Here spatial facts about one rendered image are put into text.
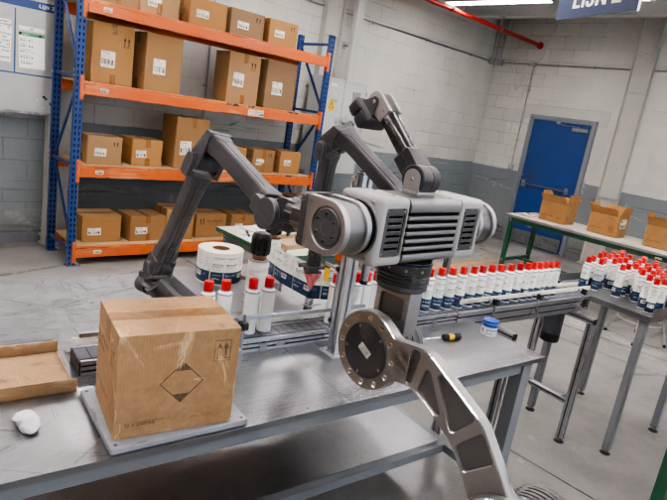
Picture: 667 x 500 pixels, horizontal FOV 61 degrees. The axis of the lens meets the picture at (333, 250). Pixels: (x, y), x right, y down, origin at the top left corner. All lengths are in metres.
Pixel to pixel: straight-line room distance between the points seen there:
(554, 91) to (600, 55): 0.84
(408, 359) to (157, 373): 0.60
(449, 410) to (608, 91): 8.72
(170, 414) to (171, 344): 0.19
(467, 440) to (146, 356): 0.75
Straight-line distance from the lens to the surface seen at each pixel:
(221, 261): 2.48
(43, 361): 1.93
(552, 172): 9.94
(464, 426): 1.30
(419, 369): 1.32
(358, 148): 1.78
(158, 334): 1.41
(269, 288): 2.02
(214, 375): 1.51
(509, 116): 10.45
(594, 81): 9.91
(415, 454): 2.81
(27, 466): 1.50
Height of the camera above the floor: 1.69
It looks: 14 degrees down
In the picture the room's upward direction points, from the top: 9 degrees clockwise
